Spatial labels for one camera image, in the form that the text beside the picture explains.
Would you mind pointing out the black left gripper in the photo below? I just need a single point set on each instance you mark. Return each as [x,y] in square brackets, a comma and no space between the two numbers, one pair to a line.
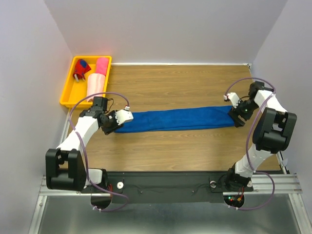
[107,131]

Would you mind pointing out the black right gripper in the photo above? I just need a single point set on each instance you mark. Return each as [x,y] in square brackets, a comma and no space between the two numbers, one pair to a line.
[234,112]

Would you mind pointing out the blue towel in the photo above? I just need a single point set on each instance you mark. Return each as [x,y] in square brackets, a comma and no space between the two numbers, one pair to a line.
[210,117]

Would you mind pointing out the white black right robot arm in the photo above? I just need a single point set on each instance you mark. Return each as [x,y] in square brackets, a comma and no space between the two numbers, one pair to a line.
[270,133]

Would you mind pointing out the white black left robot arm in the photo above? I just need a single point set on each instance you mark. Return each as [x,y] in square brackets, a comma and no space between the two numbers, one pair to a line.
[65,168]

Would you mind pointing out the light pink rolled towel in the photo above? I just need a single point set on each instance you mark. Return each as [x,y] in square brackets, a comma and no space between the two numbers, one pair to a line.
[95,83]

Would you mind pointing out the yellow plastic tray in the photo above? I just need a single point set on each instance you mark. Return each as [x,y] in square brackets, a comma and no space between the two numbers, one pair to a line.
[75,91]

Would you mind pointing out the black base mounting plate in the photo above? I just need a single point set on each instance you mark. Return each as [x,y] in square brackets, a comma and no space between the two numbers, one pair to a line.
[172,187]

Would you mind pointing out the hot pink rolled towel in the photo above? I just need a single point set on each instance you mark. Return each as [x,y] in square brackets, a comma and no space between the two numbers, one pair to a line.
[102,65]

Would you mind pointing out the red blue patterned cloth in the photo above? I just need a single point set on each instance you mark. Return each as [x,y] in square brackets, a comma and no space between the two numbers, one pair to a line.
[80,69]

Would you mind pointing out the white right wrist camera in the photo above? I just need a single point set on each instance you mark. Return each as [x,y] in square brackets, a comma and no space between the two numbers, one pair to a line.
[233,98]

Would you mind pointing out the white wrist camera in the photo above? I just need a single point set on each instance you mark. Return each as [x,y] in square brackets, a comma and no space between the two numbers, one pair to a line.
[233,98]
[123,116]

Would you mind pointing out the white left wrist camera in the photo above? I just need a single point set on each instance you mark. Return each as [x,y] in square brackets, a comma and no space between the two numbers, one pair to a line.
[123,116]

